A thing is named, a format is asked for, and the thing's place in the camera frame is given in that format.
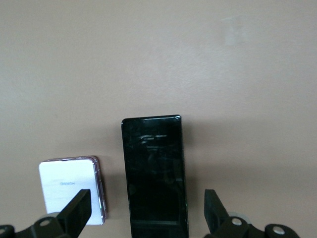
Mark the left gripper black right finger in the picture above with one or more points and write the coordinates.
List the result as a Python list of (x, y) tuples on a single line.
[(218, 220)]

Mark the pink white flip phone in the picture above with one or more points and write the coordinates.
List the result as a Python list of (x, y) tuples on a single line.
[(67, 178)]

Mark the long black smartphone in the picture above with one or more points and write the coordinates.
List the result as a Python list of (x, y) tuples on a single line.
[(156, 173)]

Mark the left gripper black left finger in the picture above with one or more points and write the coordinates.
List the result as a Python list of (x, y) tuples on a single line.
[(74, 215)]

